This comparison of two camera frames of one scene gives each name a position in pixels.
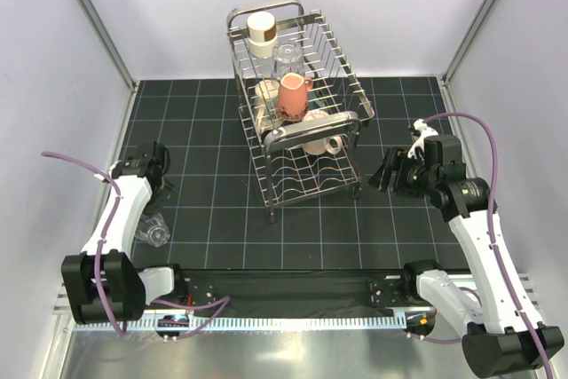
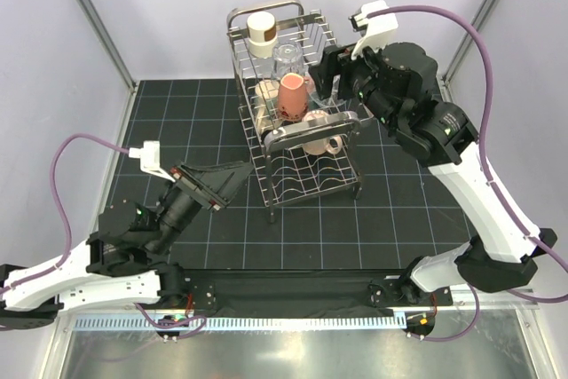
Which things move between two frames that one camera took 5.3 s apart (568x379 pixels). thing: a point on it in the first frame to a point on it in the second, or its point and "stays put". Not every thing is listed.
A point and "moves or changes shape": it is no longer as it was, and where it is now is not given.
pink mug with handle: (317, 146) stays put
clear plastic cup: (153, 229) moves or changes shape
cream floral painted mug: (266, 100) stays put
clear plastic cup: (287, 58) stays put
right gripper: (397, 159) to (326, 70)
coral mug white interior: (293, 92) stays put
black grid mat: (214, 193) stays put
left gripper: (147, 208) to (221, 183)
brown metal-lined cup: (261, 34) stays put
